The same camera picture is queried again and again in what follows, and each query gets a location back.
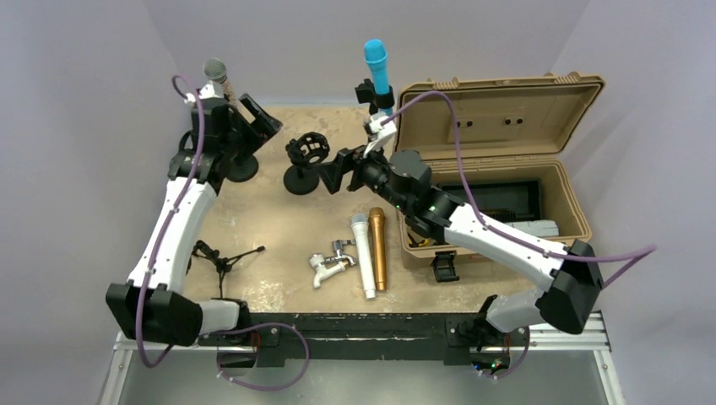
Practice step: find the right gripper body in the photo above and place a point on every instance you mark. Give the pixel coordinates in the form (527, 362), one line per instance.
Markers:
(369, 170)

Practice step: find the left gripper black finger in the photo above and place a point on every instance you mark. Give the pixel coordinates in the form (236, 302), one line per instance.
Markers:
(263, 122)
(252, 138)

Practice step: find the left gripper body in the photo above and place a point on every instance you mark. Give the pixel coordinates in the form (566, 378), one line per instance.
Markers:
(230, 143)

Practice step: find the gold microphone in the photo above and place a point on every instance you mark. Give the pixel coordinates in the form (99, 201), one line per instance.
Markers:
(376, 220)

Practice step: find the white microphone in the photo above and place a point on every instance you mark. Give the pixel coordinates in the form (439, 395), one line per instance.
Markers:
(359, 226)

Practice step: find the black tripod shock mount stand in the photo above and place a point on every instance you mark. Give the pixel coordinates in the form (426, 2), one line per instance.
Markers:
(222, 264)

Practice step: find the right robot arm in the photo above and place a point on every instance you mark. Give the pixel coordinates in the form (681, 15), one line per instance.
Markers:
(567, 281)

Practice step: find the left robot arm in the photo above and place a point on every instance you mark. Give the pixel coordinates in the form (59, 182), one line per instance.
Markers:
(150, 306)

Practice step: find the black stand with clip left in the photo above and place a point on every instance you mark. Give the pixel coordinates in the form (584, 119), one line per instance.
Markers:
(240, 169)

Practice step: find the black stand with clip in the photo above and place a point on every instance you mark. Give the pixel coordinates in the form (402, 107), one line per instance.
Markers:
(240, 169)
(366, 93)

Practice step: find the glitter silver microphone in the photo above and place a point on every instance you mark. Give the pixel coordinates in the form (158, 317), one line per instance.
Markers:
(216, 72)

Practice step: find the black stand with clip right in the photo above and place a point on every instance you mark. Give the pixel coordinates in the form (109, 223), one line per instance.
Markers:
(366, 93)

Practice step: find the blue microphone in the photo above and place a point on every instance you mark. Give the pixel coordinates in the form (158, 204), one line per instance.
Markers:
(376, 58)

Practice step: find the white chrome faucet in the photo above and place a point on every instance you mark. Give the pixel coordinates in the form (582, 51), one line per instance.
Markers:
(326, 267)

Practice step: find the black tray in case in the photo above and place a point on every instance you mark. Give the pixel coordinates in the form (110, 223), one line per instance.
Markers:
(509, 201)

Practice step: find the tan plastic case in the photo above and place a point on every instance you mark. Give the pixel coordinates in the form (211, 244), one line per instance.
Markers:
(509, 129)

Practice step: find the grey block in case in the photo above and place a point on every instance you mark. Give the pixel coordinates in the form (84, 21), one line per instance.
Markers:
(543, 228)

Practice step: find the black stand with shock mount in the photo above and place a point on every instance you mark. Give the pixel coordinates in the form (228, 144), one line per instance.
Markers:
(304, 153)

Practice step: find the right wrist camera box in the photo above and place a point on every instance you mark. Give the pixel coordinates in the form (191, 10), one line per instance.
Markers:
(380, 130)

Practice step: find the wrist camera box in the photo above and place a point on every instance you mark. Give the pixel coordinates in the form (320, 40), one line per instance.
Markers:
(210, 90)
(380, 130)

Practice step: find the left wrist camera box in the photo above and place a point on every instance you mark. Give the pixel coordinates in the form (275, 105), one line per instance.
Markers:
(210, 90)

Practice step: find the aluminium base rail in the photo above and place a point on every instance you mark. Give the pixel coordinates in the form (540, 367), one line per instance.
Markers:
(372, 359)

